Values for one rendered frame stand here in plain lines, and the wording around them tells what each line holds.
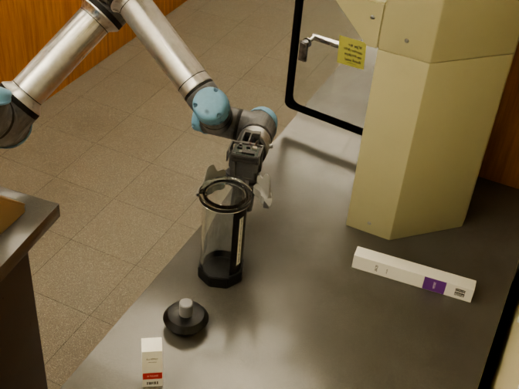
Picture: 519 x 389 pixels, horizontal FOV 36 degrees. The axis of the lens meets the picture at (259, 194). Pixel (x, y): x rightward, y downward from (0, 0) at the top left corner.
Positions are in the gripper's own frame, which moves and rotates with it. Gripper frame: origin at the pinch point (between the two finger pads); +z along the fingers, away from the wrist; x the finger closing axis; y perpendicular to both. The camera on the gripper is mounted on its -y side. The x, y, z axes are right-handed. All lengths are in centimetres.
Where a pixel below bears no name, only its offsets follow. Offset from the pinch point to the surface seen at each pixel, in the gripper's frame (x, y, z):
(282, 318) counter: 13.7, -21.0, 7.1
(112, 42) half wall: -118, -85, -262
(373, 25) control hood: 21.9, 33.6, -22.4
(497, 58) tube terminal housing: 48, 29, -28
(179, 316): -6.1, -18.2, 15.6
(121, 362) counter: -14.6, -22.7, 26.3
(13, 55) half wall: -138, -64, -185
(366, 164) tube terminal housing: 25.7, 0.6, -24.3
